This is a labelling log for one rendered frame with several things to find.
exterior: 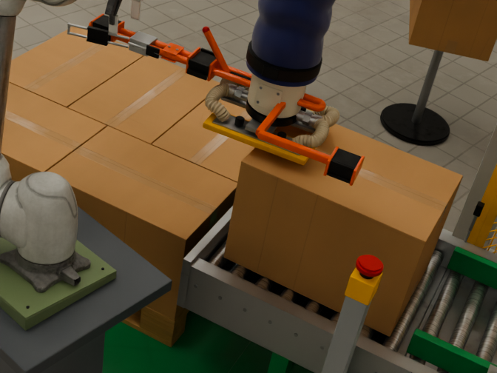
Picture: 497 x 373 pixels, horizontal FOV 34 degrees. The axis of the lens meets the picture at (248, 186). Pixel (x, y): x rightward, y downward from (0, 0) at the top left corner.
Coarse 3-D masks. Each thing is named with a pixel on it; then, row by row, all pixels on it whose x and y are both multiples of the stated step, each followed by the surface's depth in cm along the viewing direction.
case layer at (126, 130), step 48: (48, 48) 365; (96, 48) 371; (48, 96) 334; (96, 96) 340; (144, 96) 345; (192, 96) 351; (48, 144) 308; (96, 144) 313; (144, 144) 318; (192, 144) 323; (240, 144) 328; (96, 192) 290; (144, 192) 295; (192, 192) 299; (144, 240) 288; (192, 240) 284
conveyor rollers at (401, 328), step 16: (432, 256) 291; (240, 272) 269; (432, 272) 284; (416, 288) 276; (448, 288) 278; (480, 288) 281; (320, 304) 264; (416, 304) 270; (448, 304) 273; (480, 304) 276; (496, 304) 277; (336, 320) 258; (400, 320) 262; (432, 320) 265; (464, 320) 267; (496, 320) 269; (368, 336) 256; (400, 336) 258; (464, 336) 262; (496, 336) 264; (480, 352) 257
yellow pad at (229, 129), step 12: (216, 120) 253; (228, 120) 254; (240, 120) 251; (228, 132) 250; (240, 132) 250; (252, 132) 251; (276, 132) 253; (252, 144) 249; (264, 144) 248; (288, 156) 246; (300, 156) 246
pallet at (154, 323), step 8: (136, 312) 319; (144, 312) 307; (152, 312) 305; (184, 312) 308; (128, 320) 315; (136, 320) 316; (144, 320) 310; (152, 320) 308; (160, 320) 305; (168, 320) 303; (176, 320) 303; (184, 320) 312; (136, 328) 314; (144, 328) 312; (152, 328) 310; (160, 328) 308; (168, 328) 305; (176, 328) 307; (184, 328) 316; (152, 336) 312; (160, 336) 310; (168, 336) 308; (176, 336) 311; (168, 344) 310
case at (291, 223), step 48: (336, 144) 264; (384, 144) 269; (240, 192) 255; (288, 192) 246; (336, 192) 244; (384, 192) 247; (432, 192) 251; (240, 240) 265; (288, 240) 256; (336, 240) 247; (384, 240) 238; (432, 240) 252; (288, 288) 266; (336, 288) 256; (384, 288) 247
